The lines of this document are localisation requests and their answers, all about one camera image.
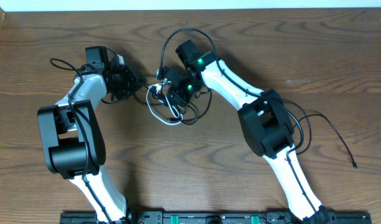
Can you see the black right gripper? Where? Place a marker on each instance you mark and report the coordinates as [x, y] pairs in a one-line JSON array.
[[174, 93]]

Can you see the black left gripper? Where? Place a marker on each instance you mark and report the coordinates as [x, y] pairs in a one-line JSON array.
[[135, 83]]

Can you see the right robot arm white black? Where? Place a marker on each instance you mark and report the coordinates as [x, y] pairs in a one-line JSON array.
[[266, 124]]

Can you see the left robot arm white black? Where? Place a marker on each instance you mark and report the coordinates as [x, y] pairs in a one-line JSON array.
[[73, 143]]

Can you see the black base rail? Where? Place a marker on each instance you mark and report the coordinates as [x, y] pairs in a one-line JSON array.
[[225, 218]]

